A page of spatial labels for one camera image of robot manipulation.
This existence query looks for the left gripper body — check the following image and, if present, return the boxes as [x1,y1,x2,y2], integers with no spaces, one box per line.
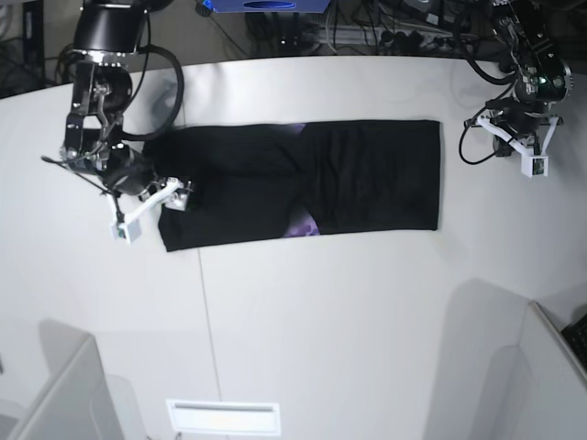
[474,107,562,156]

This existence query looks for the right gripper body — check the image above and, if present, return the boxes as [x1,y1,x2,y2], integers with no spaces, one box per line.
[98,148,195,223]

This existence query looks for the black T-shirt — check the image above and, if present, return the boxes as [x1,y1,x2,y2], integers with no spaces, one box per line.
[143,120,441,251]

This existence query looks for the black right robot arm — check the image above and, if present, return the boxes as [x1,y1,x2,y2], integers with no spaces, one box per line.
[53,1,193,226]

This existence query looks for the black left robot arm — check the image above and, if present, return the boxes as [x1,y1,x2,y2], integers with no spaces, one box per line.
[453,1,573,165]

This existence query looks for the white power strip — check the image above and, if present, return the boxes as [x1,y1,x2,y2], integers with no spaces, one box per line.
[302,25,481,50]

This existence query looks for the black keyboard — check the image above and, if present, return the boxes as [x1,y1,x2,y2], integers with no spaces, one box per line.
[561,315,587,367]

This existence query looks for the blue box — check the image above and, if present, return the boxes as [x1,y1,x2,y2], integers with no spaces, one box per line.
[204,0,330,14]

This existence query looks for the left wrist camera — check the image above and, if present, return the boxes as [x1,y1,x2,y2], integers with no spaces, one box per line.
[521,155,549,178]

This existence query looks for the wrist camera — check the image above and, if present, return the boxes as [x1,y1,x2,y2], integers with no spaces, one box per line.
[521,155,549,178]
[110,220,141,244]

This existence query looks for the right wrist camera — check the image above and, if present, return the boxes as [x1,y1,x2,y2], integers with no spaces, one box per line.
[110,220,141,244]

